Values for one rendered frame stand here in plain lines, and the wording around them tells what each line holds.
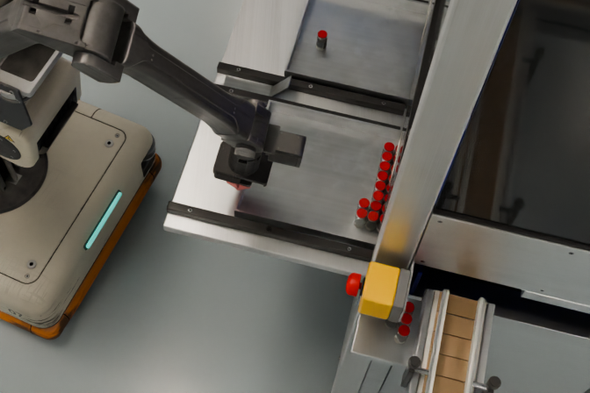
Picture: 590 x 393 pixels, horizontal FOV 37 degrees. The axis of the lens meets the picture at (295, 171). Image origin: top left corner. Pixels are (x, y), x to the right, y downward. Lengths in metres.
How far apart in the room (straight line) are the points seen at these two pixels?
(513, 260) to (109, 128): 1.40
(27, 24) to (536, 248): 0.82
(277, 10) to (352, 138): 0.36
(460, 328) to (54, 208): 1.24
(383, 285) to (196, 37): 1.72
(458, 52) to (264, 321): 1.63
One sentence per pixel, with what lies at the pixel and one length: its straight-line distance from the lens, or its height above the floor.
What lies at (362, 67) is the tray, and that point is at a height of 0.88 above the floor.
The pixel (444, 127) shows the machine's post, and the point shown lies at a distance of 1.18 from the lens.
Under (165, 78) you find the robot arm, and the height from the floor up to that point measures 1.38.
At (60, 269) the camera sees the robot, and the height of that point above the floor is 0.27.
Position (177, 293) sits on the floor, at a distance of 2.61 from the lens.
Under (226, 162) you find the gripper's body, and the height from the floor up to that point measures 1.01.
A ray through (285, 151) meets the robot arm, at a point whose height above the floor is 1.11.
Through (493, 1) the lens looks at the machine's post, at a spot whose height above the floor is 1.70.
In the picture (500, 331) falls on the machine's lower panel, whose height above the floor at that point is 0.80.
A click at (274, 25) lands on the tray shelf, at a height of 0.88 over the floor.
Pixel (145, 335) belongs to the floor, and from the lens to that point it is 2.57.
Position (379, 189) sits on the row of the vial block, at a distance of 1.71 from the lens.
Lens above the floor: 2.42
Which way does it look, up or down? 61 degrees down
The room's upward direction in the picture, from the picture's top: 6 degrees clockwise
